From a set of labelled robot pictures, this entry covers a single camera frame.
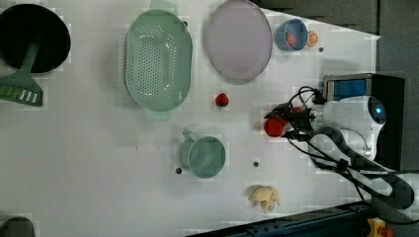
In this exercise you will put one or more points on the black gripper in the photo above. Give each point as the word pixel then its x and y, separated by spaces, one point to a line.
pixel 300 120

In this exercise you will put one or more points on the red ketchup bottle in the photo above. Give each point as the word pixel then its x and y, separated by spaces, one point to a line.
pixel 276 127

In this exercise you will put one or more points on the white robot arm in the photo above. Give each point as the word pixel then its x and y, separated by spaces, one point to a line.
pixel 341 137

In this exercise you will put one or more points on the small red strawberry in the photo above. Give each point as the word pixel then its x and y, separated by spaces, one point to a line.
pixel 221 100

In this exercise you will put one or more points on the peeled banana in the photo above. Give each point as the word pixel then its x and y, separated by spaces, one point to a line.
pixel 268 197

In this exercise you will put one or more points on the red fruit in bowl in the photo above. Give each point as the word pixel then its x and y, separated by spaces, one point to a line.
pixel 291 40

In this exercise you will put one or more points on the orange slice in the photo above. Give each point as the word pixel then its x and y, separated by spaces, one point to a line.
pixel 312 39

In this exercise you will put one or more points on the green cup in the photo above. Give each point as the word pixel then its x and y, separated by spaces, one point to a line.
pixel 203 155

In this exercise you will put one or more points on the blue bowl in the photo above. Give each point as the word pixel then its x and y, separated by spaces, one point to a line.
pixel 296 27

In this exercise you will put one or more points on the lilac round plate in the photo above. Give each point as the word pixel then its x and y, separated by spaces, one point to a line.
pixel 239 40

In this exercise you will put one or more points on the green perforated colander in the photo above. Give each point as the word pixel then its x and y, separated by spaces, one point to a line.
pixel 158 64

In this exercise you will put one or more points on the green spatula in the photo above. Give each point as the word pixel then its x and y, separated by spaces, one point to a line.
pixel 20 87

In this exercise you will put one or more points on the black pot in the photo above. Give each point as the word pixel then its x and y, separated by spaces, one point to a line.
pixel 24 24

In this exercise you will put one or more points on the blue metal frame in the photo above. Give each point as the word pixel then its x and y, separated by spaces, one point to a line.
pixel 346 220

